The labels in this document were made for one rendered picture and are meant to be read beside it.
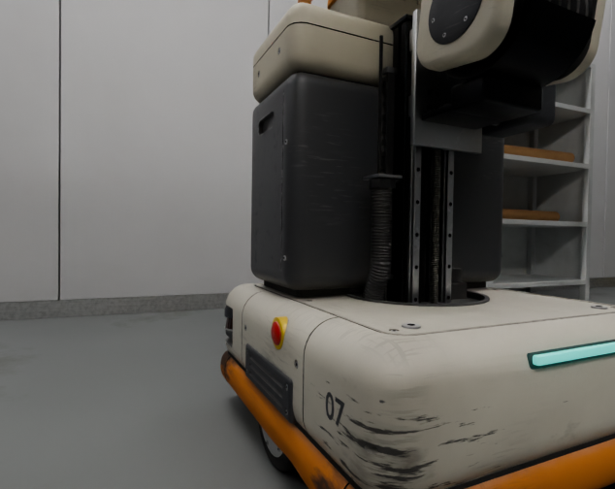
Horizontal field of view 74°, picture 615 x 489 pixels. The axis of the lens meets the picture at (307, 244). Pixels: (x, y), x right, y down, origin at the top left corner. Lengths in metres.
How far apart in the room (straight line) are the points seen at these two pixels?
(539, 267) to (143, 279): 2.73
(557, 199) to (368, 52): 2.72
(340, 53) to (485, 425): 0.63
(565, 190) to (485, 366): 2.93
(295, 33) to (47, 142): 1.65
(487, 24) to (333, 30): 0.29
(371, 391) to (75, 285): 1.90
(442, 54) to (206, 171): 1.72
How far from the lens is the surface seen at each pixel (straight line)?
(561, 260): 3.40
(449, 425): 0.50
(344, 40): 0.83
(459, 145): 0.82
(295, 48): 0.79
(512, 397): 0.56
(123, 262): 2.20
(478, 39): 0.65
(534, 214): 3.08
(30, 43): 2.39
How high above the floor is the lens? 0.39
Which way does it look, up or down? 1 degrees down
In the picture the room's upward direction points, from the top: 1 degrees clockwise
